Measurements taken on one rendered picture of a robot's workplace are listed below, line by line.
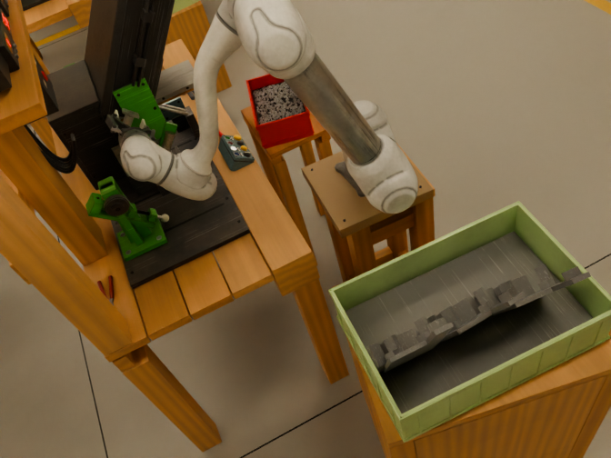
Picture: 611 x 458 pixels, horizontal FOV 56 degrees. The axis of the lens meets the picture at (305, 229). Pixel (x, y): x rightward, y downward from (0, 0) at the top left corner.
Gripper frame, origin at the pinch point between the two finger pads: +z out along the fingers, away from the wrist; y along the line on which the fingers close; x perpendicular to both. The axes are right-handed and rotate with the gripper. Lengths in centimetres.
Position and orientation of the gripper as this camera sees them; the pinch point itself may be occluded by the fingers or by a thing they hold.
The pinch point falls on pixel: (129, 120)
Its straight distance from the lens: 201.8
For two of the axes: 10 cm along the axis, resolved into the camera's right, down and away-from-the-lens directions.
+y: -8.4, -2.4, -4.9
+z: -3.4, -4.7, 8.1
